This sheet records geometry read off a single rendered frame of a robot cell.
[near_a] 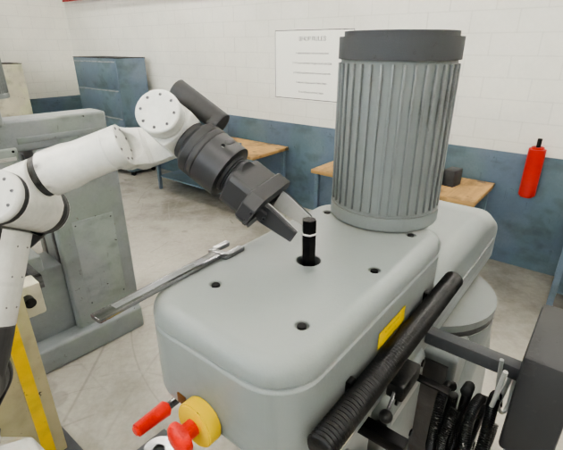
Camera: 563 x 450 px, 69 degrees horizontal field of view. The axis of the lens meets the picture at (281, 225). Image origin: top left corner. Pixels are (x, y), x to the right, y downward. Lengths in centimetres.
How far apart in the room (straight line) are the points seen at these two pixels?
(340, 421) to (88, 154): 50
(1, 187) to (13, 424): 212
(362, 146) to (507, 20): 412
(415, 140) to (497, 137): 413
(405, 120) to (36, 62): 962
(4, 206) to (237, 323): 37
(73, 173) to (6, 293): 20
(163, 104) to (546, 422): 79
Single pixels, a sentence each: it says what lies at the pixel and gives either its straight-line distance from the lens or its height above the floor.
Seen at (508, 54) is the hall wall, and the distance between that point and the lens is 475.
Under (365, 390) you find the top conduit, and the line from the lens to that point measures 55.
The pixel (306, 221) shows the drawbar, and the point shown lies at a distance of 59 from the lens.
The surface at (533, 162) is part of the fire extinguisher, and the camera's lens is 465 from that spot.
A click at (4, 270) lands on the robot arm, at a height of 189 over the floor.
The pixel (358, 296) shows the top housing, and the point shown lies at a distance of 55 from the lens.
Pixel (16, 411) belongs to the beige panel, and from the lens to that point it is 269.
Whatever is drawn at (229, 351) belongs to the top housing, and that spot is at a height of 188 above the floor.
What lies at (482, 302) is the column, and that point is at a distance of 124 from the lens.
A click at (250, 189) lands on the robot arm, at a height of 200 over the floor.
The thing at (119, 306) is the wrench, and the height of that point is 190.
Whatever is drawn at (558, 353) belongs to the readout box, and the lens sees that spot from 84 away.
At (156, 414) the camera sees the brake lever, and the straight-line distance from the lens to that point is 67.
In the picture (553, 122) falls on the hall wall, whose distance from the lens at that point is 473.
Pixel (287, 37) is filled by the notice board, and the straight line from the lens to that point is 589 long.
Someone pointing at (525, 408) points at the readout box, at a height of 163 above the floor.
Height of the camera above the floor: 219
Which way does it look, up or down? 24 degrees down
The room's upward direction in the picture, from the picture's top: straight up
